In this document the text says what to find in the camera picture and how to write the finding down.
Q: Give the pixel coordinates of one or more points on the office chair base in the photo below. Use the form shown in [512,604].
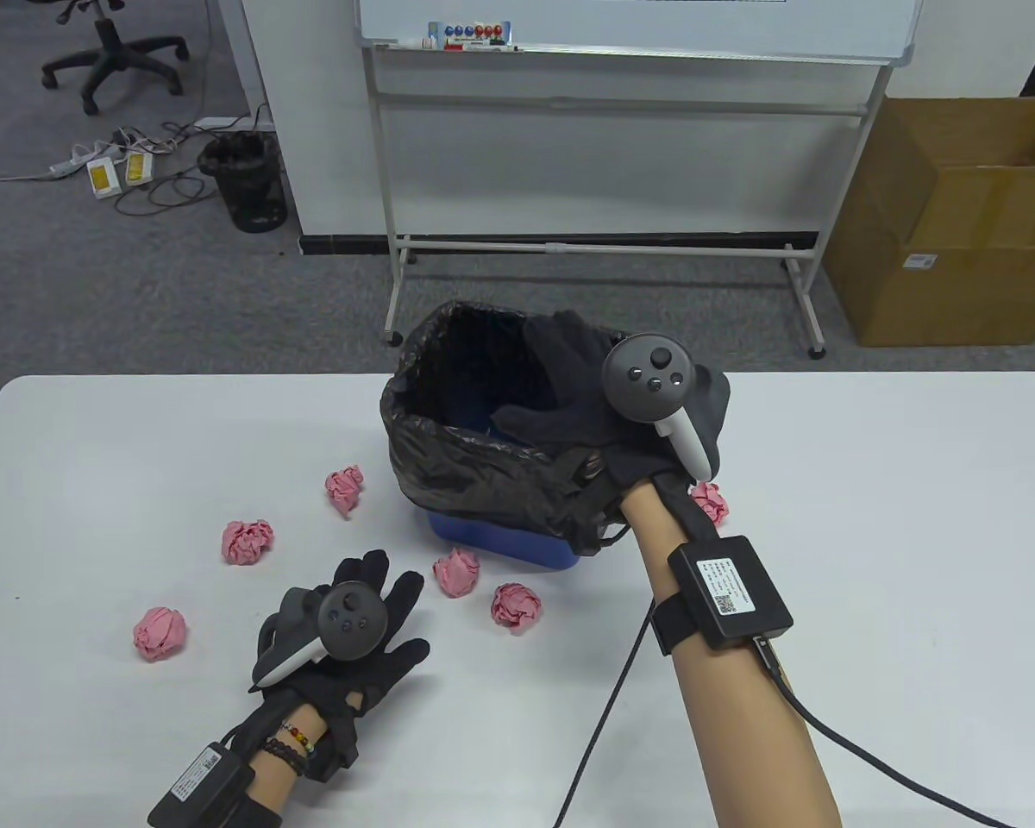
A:
[103,52]

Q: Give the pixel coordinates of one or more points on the grey white left hand controller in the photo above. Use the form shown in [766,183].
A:
[354,621]

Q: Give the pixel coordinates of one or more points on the black mesh wastebasket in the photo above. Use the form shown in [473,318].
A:
[250,194]

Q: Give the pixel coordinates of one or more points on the white yellow charger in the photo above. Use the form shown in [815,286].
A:
[140,168]
[102,178]

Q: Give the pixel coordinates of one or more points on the black wrist sensor box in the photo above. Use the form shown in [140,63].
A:
[198,776]
[729,593]

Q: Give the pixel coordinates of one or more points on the white power strip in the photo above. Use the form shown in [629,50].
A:
[69,164]

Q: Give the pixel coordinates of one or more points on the white marker with black cap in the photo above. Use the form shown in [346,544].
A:
[493,49]

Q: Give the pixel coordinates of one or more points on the brown cardboard box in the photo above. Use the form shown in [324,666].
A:
[957,293]

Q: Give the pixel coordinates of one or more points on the person's right hand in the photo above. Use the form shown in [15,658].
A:
[582,405]

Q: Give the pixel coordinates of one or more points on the person's left hand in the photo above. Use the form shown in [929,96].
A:
[405,599]

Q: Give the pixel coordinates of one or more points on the black right wrist sensor box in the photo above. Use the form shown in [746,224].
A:
[729,593]

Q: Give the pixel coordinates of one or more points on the strip of round magnets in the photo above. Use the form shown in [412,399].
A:
[470,33]

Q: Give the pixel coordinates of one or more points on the white rolling whiteboard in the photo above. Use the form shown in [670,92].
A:
[621,21]

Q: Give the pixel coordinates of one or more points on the black plastic bin liner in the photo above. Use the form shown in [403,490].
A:
[466,466]

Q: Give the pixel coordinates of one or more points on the grey white hand controller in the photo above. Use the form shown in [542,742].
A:
[647,371]
[354,621]

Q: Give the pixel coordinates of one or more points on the blue recycling bin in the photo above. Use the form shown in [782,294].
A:
[500,543]

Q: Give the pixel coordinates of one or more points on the person's right forearm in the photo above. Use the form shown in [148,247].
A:
[724,716]

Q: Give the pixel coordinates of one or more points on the black left wrist sensor box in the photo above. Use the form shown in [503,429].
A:
[198,776]

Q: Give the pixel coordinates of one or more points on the grey white right hand controller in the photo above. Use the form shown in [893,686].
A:
[647,371]

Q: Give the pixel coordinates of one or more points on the pink paper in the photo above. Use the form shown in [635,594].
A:
[710,502]
[159,633]
[247,542]
[344,490]
[515,606]
[457,573]

